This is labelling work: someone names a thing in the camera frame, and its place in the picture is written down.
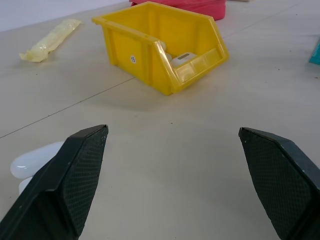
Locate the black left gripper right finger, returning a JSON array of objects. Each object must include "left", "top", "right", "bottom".
[{"left": 238, "top": 126, "right": 320, "bottom": 240}]

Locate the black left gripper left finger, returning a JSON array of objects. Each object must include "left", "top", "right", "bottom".
[{"left": 0, "top": 124, "right": 109, "bottom": 240}]

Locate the teal object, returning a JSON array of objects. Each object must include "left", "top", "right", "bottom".
[{"left": 307, "top": 37, "right": 320, "bottom": 65}]

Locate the yellow plastic storage bin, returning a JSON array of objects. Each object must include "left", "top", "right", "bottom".
[{"left": 91, "top": 1, "right": 230, "bottom": 96}]

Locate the yellow plastic wrapped packet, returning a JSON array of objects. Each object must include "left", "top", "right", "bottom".
[{"left": 19, "top": 18, "right": 83, "bottom": 63}]

